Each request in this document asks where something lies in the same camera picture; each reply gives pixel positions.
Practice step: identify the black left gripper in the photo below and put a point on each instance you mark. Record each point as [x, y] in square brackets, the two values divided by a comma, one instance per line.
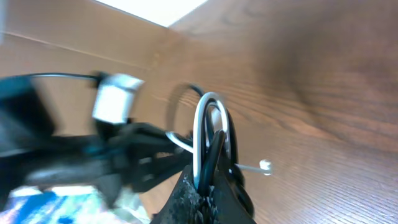
[139, 155]

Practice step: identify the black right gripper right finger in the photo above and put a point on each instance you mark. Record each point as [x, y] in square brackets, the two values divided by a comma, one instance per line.
[232, 202]

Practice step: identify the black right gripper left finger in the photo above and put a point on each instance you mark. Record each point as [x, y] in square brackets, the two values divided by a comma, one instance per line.
[185, 205]

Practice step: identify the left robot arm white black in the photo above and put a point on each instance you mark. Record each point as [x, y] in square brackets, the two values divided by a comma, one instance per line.
[26, 126]

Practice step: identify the wooden side panel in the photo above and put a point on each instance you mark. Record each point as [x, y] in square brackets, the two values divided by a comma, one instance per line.
[75, 36]

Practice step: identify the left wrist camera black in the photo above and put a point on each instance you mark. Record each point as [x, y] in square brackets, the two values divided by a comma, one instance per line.
[115, 98]

